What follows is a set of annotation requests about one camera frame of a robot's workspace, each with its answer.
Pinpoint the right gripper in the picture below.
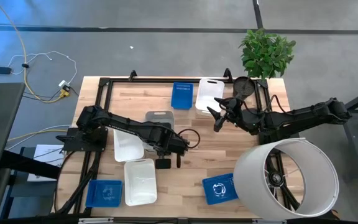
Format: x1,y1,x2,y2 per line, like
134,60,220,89
207,97,262,135

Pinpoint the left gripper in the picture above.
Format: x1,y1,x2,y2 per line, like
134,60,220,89
154,132,190,169

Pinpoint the white plastic basket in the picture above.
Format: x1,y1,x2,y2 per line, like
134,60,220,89
123,158,158,207
112,127,145,163
195,78,226,116

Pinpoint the blue plastic mesh basket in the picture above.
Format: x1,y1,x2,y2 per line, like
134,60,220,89
170,82,195,111
85,179,124,208
201,172,239,206

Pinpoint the grey plastic basket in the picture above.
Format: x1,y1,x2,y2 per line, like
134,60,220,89
144,110,176,153

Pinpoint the small black frying pan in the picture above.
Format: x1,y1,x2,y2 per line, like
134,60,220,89
232,76,256,98

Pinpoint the white round lamp shade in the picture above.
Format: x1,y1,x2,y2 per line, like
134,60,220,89
232,138,340,221

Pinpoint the green potted tree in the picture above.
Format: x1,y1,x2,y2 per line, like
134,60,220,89
238,27,297,80

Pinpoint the black lamp socket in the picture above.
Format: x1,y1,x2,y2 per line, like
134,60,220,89
266,170,287,189

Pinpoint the white paper sheet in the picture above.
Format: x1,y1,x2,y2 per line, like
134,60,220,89
27,144,65,183

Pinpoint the black desk leg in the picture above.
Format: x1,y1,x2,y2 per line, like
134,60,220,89
0,150,61,180

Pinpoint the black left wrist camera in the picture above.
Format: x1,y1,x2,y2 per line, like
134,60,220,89
155,158,172,170

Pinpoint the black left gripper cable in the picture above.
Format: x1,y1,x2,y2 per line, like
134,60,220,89
177,128,201,149

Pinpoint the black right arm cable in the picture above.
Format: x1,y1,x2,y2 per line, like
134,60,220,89
268,94,291,113

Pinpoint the black metal table frame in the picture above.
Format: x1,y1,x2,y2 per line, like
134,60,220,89
73,67,303,217

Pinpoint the black cable bundle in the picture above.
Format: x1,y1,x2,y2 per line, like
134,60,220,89
53,151,102,215

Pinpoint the white floor cable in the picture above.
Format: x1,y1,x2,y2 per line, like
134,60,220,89
7,50,78,88
9,124,74,147

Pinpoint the yellow floor cable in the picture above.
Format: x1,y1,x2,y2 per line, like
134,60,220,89
0,0,71,104

